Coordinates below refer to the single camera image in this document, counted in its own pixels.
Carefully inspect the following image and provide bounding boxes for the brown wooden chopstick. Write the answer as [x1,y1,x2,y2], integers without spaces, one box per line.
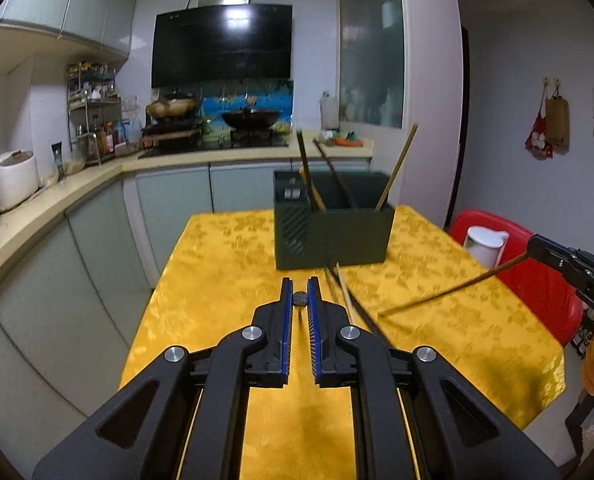
[377,254,532,317]

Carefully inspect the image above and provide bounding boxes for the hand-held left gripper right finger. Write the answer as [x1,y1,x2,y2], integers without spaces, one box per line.
[307,275,562,480]

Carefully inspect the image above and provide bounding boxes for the black gas cooktop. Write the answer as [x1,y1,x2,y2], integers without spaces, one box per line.
[137,127,298,158]

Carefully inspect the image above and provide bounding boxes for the white plastic jug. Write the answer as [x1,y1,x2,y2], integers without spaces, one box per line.
[319,91,340,131]

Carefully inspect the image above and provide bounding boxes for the frosted glass panel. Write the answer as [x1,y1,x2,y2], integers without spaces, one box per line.
[338,0,407,130]

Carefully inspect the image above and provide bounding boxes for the frying pan with lid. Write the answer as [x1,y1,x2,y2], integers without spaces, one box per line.
[146,91,200,120]

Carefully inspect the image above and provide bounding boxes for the beige kitchen countertop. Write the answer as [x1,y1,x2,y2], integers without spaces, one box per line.
[0,142,375,301]

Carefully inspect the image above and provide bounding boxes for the black wok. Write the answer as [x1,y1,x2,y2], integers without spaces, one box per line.
[221,107,283,130]

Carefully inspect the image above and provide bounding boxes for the white kettle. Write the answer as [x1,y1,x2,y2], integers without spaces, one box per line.
[463,225,510,268]

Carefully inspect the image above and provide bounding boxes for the black range hood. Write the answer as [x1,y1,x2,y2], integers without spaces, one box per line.
[150,0,294,89]

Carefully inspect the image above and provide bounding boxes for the black portable stove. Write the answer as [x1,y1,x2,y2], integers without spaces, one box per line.
[141,119,203,148]

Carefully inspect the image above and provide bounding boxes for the pale green upper cabinets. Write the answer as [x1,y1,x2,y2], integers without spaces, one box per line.
[0,0,140,61]

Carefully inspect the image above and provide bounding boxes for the white rice cooker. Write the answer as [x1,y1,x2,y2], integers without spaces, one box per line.
[0,150,40,212]

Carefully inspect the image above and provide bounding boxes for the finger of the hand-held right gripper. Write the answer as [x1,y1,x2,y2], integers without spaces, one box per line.
[528,234,594,273]
[527,247,592,290]

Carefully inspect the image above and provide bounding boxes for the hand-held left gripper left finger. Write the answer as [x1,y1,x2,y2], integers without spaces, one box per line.
[32,276,295,480]

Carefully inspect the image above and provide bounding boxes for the brown hanging bag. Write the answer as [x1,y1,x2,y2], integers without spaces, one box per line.
[544,87,571,150]

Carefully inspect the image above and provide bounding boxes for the pepper grinder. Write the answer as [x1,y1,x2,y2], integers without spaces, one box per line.
[51,141,67,181]

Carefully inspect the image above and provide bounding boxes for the red patterned hanging cloth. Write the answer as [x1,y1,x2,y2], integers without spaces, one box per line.
[524,85,554,160]

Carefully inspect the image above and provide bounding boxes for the metal spice rack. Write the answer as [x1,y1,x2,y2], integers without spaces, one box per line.
[66,62,123,166]

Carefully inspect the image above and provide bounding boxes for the dark green utensil holder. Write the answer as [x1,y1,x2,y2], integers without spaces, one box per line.
[273,170,395,271]

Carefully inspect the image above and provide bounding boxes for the yellow floral tablecloth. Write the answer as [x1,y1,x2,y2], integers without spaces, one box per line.
[118,205,566,480]

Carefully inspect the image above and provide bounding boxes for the red plastic stool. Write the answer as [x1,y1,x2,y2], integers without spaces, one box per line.
[448,208,585,346]

